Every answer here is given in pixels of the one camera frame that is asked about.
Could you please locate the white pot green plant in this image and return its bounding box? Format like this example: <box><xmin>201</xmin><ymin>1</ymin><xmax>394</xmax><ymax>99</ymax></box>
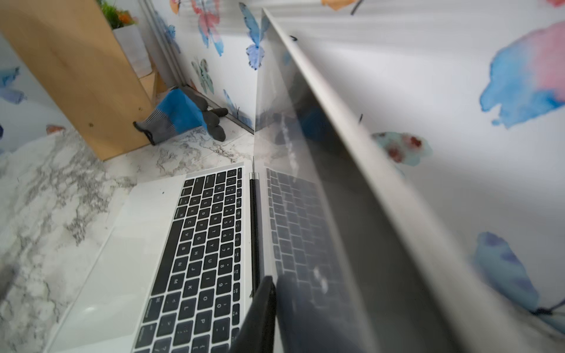
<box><xmin>97</xmin><ymin>1</ymin><xmax>152</xmax><ymax>78</ymax></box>

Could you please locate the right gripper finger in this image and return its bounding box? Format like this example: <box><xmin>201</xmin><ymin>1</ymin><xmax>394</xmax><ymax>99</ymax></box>
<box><xmin>229</xmin><ymin>276</ymin><xmax>277</xmax><ymax>353</ymax></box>

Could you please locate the wooden corner shelf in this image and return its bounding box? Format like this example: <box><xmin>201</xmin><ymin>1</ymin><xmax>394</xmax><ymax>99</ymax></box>
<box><xmin>1</xmin><ymin>1</ymin><xmax>154</xmax><ymax>160</ymax></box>

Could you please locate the silver laptop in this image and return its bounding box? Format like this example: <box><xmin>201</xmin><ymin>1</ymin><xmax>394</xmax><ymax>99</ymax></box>
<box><xmin>48</xmin><ymin>10</ymin><xmax>530</xmax><ymax>352</ymax></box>

